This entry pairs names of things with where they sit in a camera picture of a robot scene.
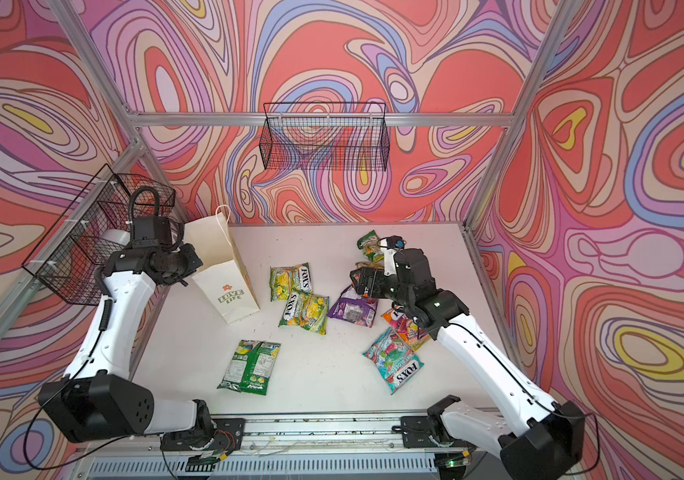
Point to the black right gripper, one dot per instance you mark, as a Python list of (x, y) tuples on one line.
[(379, 276)]

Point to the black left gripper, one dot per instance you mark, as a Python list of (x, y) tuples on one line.
[(192, 259)]

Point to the orange Fox's fruits bag large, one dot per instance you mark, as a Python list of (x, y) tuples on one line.
[(406, 328)]

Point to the green candy bag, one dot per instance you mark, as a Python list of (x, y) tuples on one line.
[(251, 367), (369, 245)]

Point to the illustrated paper gift bag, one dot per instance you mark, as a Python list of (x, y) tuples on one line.
[(223, 277)]

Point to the purple Fox's candy bag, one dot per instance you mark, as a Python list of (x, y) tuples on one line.
[(354, 308)]

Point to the teal Fox's mint bag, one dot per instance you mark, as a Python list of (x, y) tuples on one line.
[(395, 360)]

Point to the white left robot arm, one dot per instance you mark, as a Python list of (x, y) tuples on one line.
[(96, 399)]

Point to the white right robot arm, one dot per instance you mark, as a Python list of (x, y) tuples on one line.
[(533, 435)]

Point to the green yellow Fox's bag lower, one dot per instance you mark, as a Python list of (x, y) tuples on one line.
[(306, 310)]

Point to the green yellow fox's bag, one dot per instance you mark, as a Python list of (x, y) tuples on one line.
[(306, 310), (284, 280)]

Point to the green yellow Fox's bag upper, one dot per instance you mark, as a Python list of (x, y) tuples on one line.
[(284, 280)]

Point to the green candy bag front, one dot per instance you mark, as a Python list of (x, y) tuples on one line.
[(251, 367)]

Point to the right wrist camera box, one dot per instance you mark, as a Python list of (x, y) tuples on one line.
[(393, 242)]

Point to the black wire basket left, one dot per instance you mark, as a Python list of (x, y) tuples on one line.
[(87, 233)]

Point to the black wire basket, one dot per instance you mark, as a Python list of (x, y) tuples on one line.
[(325, 136), (87, 233)]

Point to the black wire basket back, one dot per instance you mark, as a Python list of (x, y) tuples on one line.
[(325, 136)]

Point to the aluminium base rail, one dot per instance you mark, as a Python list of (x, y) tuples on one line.
[(332, 445)]

